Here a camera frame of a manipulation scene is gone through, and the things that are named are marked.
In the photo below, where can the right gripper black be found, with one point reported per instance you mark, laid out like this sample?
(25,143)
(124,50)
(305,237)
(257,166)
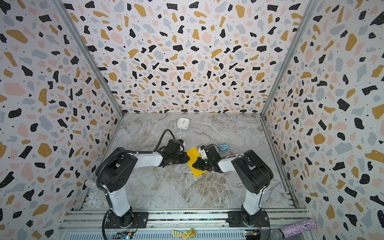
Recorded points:
(202,163)

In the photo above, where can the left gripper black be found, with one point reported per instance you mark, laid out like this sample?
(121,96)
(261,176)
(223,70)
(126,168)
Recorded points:
(184,158)

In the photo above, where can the yellow square paper sheet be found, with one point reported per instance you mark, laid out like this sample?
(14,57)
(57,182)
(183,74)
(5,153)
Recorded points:
(193,154)

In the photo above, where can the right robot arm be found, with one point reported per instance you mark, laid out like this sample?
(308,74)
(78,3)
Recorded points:
(252,171)

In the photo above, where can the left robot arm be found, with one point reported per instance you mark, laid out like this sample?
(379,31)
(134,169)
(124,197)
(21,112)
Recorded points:
(115,171)

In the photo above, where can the blue owl toy block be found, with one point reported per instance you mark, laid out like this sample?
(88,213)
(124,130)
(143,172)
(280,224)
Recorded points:
(224,147)

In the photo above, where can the glitter microphone left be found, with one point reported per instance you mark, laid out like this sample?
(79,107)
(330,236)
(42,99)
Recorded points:
(93,186)

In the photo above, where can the glitter microphone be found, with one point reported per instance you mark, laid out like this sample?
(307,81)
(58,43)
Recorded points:
(93,186)
(292,230)

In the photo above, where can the glitter microphone right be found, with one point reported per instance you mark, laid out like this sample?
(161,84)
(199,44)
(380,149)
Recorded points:
(292,230)

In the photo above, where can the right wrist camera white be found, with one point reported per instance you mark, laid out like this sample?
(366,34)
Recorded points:
(203,154)

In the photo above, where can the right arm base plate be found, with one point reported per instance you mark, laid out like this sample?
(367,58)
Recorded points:
(240,219)

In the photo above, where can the colourful stickers on rail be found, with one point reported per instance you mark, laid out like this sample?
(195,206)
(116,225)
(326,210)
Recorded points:
(185,235)

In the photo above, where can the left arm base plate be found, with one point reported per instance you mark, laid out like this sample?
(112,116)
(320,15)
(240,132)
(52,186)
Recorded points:
(134,220)

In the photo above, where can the aluminium rail frame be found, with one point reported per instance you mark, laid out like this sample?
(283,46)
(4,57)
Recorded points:
(210,224)

